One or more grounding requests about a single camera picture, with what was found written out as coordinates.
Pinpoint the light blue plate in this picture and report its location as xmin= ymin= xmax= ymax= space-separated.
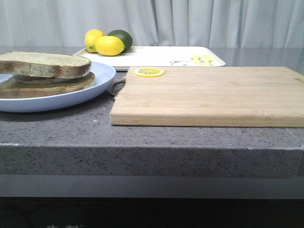
xmin=0 ymin=62 xmax=116 ymax=113

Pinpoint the bread slice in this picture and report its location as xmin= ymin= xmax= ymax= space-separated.
xmin=0 ymin=51 xmax=91 ymax=79
xmin=0 ymin=72 xmax=95 ymax=99

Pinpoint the fried egg toy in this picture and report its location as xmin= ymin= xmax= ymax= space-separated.
xmin=13 ymin=75 xmax=70 ymax=85

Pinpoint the white tray with bear print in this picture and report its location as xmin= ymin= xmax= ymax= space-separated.
xmin=75 ymin=46 xmax=226 ymax=71

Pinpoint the lemon slice toy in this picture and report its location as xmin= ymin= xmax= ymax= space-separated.
xmin=134 ymin=67 xmax=164 ymax=77

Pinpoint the yellow plastic fork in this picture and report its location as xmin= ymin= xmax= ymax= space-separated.
xmin=191 ymin=53 xmax=201 ymax=66

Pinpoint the yellow plastic knife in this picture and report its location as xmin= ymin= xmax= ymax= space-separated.
xmin=203 ymin=54 xmax=213 ymax=66

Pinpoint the front yellow lemon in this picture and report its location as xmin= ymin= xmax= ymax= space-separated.
xmin=95 ymin=36 xmax=125 ymax=56

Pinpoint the yellow lemon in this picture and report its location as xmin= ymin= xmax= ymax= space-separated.
xmin=85 ymin=29 xmax=104 ymax=53
xmin=95 ymin=36 xmax=125 ymax=56

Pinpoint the green lime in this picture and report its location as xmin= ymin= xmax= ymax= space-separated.
xmin=107 ymin=29 xmax=133 ymax=52

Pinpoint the rear yellow lemon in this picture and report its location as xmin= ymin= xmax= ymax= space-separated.
xmin=85 ymin=29 xmax=104 ymax=53

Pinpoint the wooden cutting board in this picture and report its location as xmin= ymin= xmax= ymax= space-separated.
xmin=110 ymin=66 xmax=304 ymax=127

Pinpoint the grey curtain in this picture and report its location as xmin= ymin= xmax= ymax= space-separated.
xmin=0 ymin=0 xmax=304 ymax=48

